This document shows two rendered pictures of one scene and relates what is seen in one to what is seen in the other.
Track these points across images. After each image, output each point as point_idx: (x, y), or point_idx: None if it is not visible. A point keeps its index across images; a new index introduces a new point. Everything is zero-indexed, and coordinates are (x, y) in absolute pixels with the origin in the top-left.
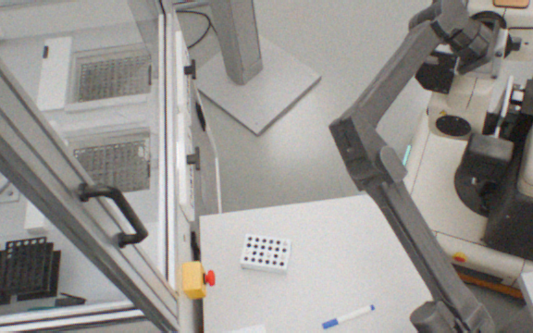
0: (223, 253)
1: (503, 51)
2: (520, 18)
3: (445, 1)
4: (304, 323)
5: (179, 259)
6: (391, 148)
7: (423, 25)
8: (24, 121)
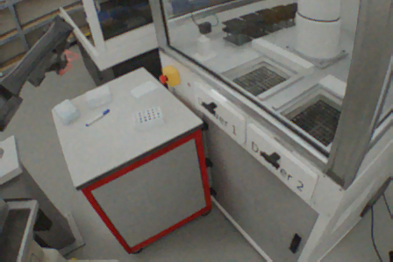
0: (175, 113)
1: None
2: None
3: None
4: (117, 109)
5: (175, 60)
6: (41, 31)
7: (3, 77)
8: None
